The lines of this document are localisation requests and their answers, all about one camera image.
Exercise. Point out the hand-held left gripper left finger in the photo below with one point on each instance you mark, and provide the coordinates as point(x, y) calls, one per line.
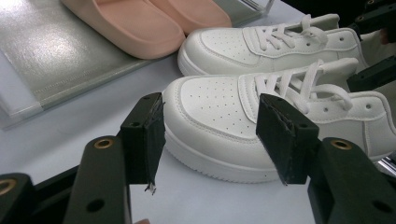
point(99, 174)

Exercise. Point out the pink slipper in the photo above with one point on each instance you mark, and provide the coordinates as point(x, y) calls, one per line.
point(134, 28)
point(193, 14)

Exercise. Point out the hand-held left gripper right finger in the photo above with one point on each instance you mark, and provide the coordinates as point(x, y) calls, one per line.
point(286, 140)

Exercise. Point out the white sneaker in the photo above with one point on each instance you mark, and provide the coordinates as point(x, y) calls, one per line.
point(224, 49)
point(211, 112)

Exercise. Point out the silver metal shoe rack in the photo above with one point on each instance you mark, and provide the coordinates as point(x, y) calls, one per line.
point(56, 56)

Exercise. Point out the pale blue table mat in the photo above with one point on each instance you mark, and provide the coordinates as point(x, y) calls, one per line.
point(218, 202)

